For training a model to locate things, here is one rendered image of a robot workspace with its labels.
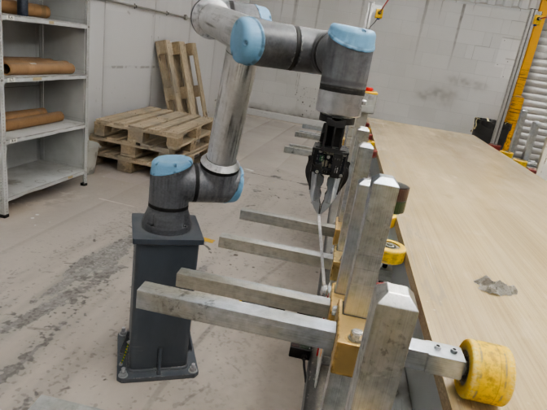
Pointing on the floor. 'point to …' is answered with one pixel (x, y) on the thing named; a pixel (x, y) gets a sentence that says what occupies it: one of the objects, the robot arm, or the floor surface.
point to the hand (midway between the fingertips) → (320, 207)
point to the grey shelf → (33, 170)
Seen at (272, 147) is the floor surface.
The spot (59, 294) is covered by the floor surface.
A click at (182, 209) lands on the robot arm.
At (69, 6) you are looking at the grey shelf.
